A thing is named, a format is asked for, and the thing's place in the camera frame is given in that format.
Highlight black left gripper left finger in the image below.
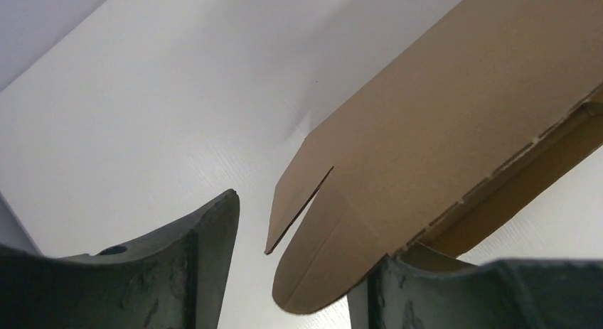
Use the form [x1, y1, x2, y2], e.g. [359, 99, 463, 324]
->
[1, 189, 240, 328]

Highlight brown cardboard box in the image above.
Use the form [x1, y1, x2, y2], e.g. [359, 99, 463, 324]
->
[265, 0, 602, 314]

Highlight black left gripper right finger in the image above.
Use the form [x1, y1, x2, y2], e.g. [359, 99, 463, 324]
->
[347, 257, 602, 328]

